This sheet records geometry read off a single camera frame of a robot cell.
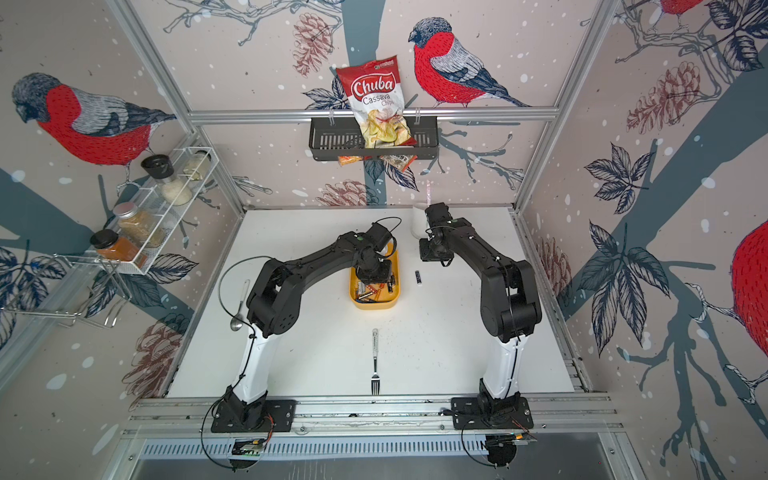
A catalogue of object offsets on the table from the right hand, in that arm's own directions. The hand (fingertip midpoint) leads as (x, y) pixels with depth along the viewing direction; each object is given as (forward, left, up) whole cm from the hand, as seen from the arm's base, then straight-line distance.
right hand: (427, 252), depth 97 cm
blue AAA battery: (-4, +3, -8) cm, 10 cm away
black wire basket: (+26, +30, +26) cm, 48 cm away
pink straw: (+24, -1, +6) cm, 24 cm away
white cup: (+10, +3, +3) cm, 11 cm away
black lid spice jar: (-2, +69, +28) cm, 75 cm away
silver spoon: (-23, +59, -8) cm, 64 cm away
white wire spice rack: (+10, +71, +27) cm, 77 cm away
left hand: (-7, +11, -3) cm, 14 cm away
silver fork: (-37, +15, -9) cm, 41 cm away
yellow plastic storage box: (-12, +14, -9) cm, 20 cm away
